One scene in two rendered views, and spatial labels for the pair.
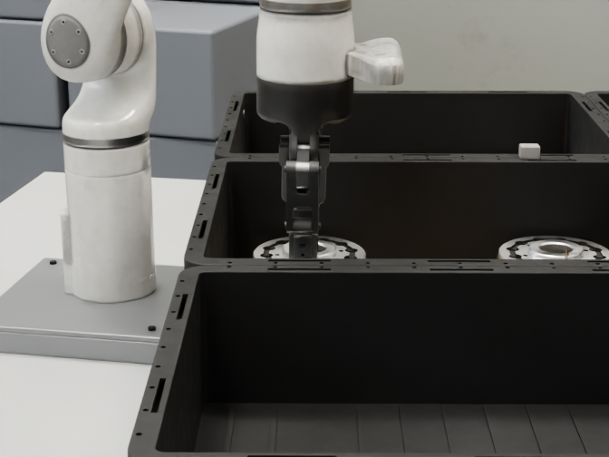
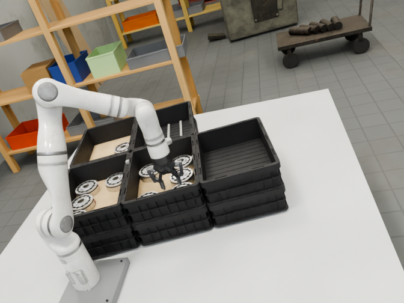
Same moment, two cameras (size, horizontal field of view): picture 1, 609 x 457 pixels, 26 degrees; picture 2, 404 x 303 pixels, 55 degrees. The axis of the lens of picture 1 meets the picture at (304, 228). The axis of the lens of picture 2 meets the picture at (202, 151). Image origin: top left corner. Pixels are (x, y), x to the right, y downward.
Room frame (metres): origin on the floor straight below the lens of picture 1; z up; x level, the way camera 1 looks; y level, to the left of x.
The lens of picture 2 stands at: (0.76, 1.25, 1.72)
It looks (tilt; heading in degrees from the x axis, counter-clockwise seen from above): 29 degrees down; 274
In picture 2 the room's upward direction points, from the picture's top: 17 degrees counter-clockwise
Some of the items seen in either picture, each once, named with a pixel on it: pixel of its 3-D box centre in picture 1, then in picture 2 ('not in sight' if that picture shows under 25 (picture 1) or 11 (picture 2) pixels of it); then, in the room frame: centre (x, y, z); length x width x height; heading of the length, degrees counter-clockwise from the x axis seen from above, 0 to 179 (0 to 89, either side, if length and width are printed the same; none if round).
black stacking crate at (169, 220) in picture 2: not in sight; (173, 198); (1.04, -0.11, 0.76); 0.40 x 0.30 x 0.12; 89
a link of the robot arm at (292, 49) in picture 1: (329, 34); (157, 143); (1.00, -0.02, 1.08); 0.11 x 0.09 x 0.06; 88
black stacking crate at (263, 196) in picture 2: not in sight; (241, 180); (0.74, -0.11, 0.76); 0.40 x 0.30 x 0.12; 89
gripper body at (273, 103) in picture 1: (304, 125); (163, 162); (1.00, 0.00, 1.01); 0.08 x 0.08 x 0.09
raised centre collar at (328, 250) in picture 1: (309, 250); not in sight; (1.11, 0.00, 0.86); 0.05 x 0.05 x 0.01
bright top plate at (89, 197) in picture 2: not in sight; (81, 202); (1.41, -0.12, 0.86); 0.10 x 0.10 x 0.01
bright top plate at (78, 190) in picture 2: not in sight; (86, 187); (1.41, -0.23, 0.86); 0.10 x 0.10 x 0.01
